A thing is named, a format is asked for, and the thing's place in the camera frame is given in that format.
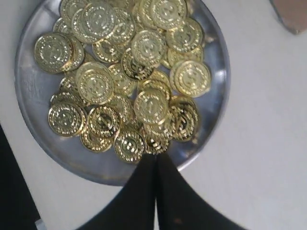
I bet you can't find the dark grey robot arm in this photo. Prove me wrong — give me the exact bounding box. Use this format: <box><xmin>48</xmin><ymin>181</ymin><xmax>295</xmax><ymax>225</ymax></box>
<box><xmin>0</xmin><ymin>133</ymin><xmax>240</xmax><ymax>230</ymax></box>

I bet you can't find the round steel plate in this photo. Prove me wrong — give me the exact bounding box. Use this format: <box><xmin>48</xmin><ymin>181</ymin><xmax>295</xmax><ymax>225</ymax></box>
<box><xmin>14</xmin><ymin>0</ymin><xmax>231</xmax><ymax>186</ymax></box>

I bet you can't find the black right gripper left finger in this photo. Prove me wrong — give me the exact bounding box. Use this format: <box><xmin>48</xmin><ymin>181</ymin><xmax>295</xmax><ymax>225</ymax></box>
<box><xmin>79</xmin><ymin>154</ymin><xmax>156</xmax><ymax>230</ymax></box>

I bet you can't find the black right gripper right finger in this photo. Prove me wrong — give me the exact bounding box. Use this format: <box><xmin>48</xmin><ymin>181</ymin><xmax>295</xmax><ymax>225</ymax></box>
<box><xmin>155</xmin><ymin>153</ymin><xmax>243</xmax><ymax>230</ymax></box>

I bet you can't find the brown cardboard slotted box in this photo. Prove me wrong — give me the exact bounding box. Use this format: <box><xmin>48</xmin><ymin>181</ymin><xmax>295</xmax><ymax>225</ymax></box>
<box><xmin>270</xmin><ymin>0</ymin><xmax>307</xmax><ymax>35</ymax></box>

